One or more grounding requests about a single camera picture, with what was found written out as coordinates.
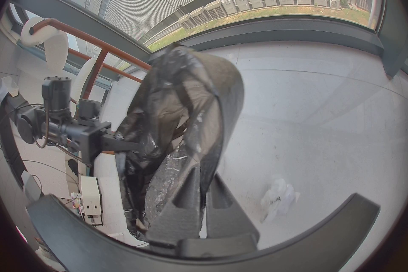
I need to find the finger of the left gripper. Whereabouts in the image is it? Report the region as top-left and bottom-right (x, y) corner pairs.
(102, 132), (156, 154)

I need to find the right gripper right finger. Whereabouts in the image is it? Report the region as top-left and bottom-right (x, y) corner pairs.
(206, 173), (260, 243)

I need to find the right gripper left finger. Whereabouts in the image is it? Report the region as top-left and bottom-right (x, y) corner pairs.
(147, 164), (202, 242)

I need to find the black plastic bag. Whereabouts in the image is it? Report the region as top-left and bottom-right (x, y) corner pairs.
(116, 44), (224, 241)

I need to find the dark round trash bin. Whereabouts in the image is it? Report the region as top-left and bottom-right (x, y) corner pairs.
(150, 44), (245, 198)

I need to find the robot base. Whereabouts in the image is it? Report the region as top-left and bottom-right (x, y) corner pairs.
(65, 157), (105, 228)

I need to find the crumpled white paper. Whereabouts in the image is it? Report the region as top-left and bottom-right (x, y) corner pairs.
(260, 178), (301, 224)

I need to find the white foam pad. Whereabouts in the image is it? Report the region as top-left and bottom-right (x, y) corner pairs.
(44, 31), (69, 71)
(21, 17), (60, 47)
(72, 58), (97, 112)

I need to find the red-brown metal railing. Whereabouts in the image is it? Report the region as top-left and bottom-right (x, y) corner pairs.
(29, 18), (153, 105)

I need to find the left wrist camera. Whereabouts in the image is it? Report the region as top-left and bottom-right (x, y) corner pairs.
(77, 99), (102, 126)

